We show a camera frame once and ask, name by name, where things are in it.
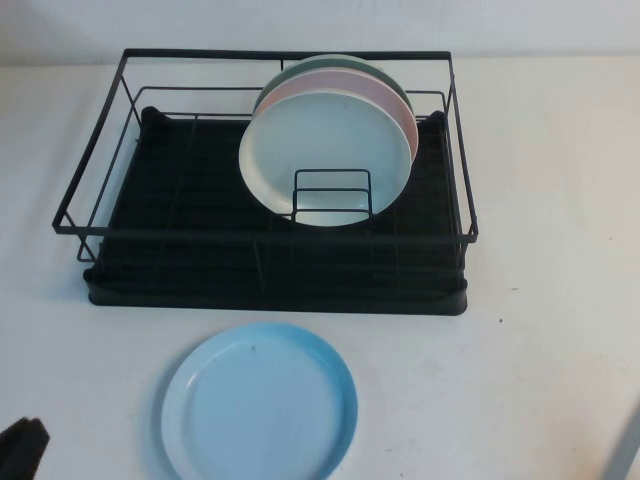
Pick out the pale mint white plate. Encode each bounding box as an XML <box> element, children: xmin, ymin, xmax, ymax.
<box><xmin>238</xmin><ymin>90</ymin><xmax>414</xmax><ymax>231</ymax></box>

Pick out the grey metal pole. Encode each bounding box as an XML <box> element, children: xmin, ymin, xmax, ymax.
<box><xmin>599</xmin><ymin>409</ymin><xmax>640</xmax><ymax>480</ymax></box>

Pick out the black dish drying rack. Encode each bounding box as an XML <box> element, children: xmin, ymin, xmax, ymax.
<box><xmin>82</xmin><ymin>104</ymin><xmax>471</xmax><ymax>318</ymax></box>

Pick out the green plate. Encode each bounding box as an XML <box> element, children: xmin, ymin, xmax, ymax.
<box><xmin>253</xmin><ymin>53</ymin><xmax>416</xmax><ymax>117</ymax></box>

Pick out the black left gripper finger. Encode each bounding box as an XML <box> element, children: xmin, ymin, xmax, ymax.
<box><xmin>0</xmin><ymin>417</ymin><xmax>52</xmax><ymax>480</ymax></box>

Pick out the pink plate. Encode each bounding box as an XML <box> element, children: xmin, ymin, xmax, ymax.
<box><xmin>261</xmin><ymin>69</ymin><xmax>419</xmax><ymax>162</ymax></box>

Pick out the light blue plate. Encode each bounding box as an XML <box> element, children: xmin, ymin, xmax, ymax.
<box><xmin>159</xmin><ymin>321</ymin><xmax>360</xmax><ymax>480</ymax></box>

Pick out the black wire dish rack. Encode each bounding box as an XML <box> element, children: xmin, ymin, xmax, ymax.
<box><xmin>51</xmin><ymin>47</ymin><xmax>480</xmax><ymax>265</ymax></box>

